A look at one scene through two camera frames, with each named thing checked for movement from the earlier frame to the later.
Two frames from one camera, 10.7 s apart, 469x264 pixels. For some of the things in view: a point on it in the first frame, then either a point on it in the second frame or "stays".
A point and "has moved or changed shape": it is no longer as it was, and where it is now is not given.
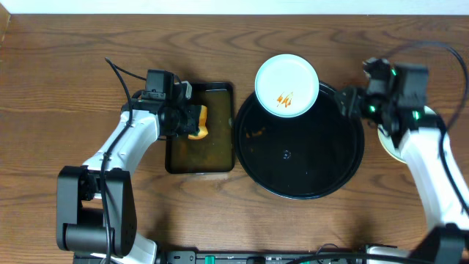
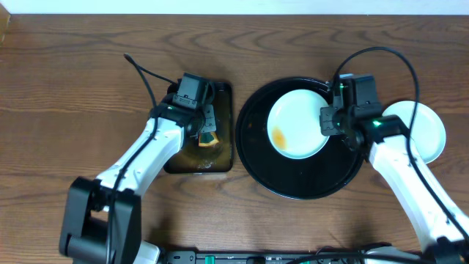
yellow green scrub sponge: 203,131 has moved or changed shape
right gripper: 352,101 to 327,121
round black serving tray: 299,158 stays
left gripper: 193,120 to 209,119
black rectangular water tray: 214,153 stays
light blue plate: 286,85 to 294,125
